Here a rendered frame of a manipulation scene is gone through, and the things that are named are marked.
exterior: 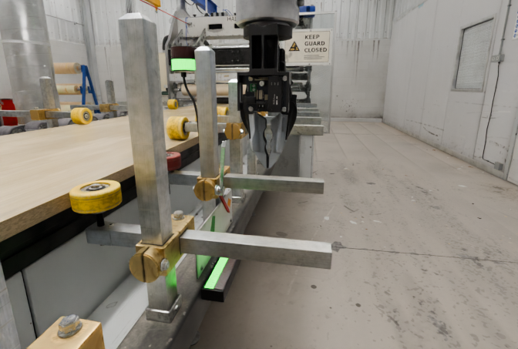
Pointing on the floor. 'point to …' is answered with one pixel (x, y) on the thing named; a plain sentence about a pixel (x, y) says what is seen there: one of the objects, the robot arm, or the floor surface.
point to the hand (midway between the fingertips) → (268, 159)
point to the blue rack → (87, 86)
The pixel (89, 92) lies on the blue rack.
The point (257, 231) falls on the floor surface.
